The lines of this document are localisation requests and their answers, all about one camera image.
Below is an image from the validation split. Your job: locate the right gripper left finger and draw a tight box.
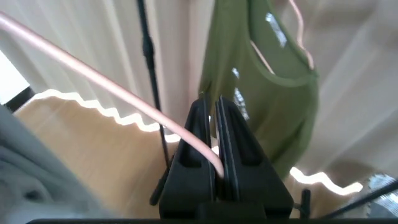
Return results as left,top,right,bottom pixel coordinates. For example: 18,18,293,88
158,98,218,219

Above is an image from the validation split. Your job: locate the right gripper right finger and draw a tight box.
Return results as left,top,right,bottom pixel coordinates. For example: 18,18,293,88
214,95,295,218

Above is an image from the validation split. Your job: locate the green printed sleeveless shirt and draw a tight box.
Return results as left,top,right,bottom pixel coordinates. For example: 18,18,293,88
198,0,320,180

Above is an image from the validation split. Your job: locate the pink clothes hanger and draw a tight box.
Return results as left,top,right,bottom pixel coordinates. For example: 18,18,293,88
0,11,225,180
250,0,315,76

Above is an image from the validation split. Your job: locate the pale grey garment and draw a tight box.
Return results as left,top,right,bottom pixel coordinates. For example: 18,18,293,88
0,104,116,224

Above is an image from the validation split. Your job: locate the white laundry basket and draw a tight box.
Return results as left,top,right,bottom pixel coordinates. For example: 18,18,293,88
366,173,398,218

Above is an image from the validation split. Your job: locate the black clothes rack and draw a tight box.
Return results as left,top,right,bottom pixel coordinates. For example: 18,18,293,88
136,0,398,219

